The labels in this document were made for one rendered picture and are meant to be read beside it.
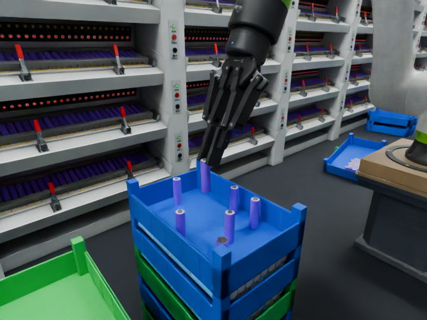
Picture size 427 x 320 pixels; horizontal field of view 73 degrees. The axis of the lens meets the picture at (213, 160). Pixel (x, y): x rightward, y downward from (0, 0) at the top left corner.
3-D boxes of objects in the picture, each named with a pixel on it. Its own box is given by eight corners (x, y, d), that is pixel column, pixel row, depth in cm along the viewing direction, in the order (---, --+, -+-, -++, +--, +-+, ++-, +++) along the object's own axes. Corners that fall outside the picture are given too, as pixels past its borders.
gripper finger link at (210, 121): (230, 65, 51) (225, 63, 52) (206, 124, 52) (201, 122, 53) (245, 73, 53) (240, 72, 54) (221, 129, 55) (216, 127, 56)
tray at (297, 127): (332, 124, 208) (342, 107, 200) (282, 142, 170) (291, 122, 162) (310, 110, 218) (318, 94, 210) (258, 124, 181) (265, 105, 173)
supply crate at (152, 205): (302, 244, 53) (307, 206, 50) (220, 301, 41) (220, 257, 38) (203, 186, 75) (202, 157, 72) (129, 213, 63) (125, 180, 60)
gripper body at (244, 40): (281, 47, 51) (264, 98, 52) (246, 46, 57) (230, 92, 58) (256, 25, 45) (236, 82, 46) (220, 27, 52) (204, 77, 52)
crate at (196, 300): (297, 277, 56) (302, 244, 53) (219, 340, 44) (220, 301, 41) (203, 213, 78) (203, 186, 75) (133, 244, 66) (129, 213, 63)
